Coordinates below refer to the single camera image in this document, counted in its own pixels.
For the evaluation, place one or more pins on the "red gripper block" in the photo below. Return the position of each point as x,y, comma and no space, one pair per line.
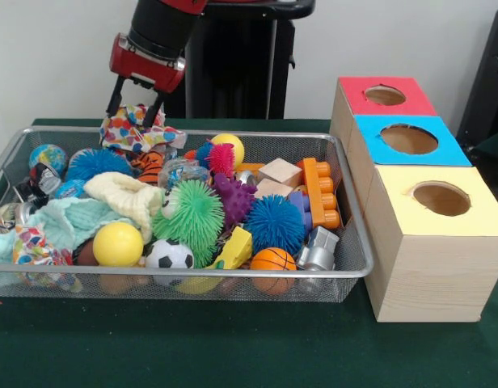
152,74

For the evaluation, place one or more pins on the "polka dot cloth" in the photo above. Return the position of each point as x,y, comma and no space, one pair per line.
127,131

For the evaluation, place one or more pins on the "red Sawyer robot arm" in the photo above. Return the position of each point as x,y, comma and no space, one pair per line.
164,28

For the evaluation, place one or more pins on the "shallow mesh bin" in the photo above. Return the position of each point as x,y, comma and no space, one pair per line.
334,287

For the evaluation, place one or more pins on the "wooden box with three holes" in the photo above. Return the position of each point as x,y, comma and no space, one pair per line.
435,275

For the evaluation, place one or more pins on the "blue spiky ball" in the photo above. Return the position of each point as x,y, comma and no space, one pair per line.
275,224
95,163

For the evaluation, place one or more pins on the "cream waffle cloth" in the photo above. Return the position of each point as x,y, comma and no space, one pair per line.
123,192

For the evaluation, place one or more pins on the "small globe ball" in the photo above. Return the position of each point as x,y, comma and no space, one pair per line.
47,157

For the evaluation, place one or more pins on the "green spiky puffer toy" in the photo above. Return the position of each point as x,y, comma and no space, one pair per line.
192,218

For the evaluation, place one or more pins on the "plain yellow ball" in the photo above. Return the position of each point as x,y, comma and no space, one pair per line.
117,244

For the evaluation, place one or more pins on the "small soccer ball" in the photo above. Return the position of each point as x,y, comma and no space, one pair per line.
170,254

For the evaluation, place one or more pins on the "orange building block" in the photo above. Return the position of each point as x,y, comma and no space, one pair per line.
313,190

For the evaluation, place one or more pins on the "small orange basketball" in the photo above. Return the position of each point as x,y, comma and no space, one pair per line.
273,258

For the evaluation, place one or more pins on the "silver toy vehicle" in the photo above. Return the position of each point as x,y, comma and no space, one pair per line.
319,250

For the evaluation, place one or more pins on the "dark green table cloth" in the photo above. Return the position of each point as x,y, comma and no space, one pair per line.
192,343
493,157

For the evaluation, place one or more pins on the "black upright panel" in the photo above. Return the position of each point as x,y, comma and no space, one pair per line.
483,81

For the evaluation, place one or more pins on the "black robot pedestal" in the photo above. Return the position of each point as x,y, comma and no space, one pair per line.
241,72

